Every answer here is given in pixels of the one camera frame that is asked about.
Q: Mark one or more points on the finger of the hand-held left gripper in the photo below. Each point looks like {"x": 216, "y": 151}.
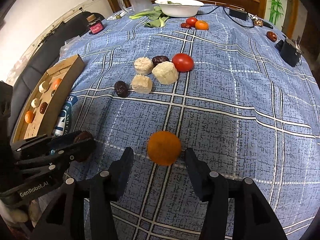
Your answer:
{"x": 197, "y": 177}
{"x": 62, "y": 141}
{"x": 123, "y": 170}
{"x": 75, "y": 152}

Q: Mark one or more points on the large red date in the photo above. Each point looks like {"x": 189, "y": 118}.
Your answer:
{"x": 85, "y": 135}

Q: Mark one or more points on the orange mandarin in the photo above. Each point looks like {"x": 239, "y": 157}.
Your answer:
{"x": 201, "y": 25}
{"x": 29, "y": 117}
{"x": 57, "y": 83}
{"x": 163, "y": 148}

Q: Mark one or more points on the cardboard box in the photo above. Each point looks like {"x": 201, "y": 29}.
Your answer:
{"x": 63, "y": 80}

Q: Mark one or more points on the person's left hand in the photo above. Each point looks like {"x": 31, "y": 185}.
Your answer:
{"x": 17, "y": 216}

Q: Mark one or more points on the blue white packet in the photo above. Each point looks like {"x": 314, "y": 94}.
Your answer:
{"x": 63, "y": 117}

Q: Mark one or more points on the dark brown date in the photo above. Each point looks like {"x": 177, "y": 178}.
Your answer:
{"x": 160, "y": 60}
{"x": 121, "y": 89}

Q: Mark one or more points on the beige cake roll middle left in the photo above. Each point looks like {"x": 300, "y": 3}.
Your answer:
{"x": 142, "y": 84}

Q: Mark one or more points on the beige cake roll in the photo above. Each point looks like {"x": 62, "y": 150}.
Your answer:
{"x": 143, "y": 66}
{"x": 165, "y": 73}
{"x": 142, "y": 84}

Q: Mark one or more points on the blue checked tablecloth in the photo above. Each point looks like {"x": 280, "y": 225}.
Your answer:
{"x": 225, "y": 92}

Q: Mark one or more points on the black sofa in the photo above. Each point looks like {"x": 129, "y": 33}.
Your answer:
{"x": 45, "y": 52}

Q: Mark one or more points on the clear plastic wrap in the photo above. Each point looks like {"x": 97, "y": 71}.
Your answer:
{"x": 65, "y": 47}

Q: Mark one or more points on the beige cake roll centre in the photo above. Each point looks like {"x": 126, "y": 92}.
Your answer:
{"x": 165, "y": 73}

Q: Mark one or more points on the beige cake roll top left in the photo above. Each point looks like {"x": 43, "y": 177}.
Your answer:
{"x": 143, "y": 66}

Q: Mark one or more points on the red tomato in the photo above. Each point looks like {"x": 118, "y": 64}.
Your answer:
{"x": 192, "y": 21}
{"x": 183, "y": 62}

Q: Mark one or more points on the red jar with cork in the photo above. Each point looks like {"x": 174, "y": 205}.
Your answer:
{"x": 95, "y": 26}

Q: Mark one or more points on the green bok choy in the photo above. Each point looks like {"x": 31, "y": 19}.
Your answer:
{"x": 156, "y": 20}

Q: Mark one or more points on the black pouch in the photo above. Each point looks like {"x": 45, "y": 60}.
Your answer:
{"x": 289, "y": 52}

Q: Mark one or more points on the black power adapter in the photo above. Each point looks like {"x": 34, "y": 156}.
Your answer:
{"x": 238, "y": 13}

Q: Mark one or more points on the white bowl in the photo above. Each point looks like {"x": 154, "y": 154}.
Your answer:
{"x": 178, "y": 8}

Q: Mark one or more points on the brown wooden door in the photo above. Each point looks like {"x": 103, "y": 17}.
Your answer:
{"x": 292, "y": 12}

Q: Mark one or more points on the green bamboo wall decal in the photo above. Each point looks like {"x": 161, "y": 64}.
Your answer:
{"x": 277, "y": 2}

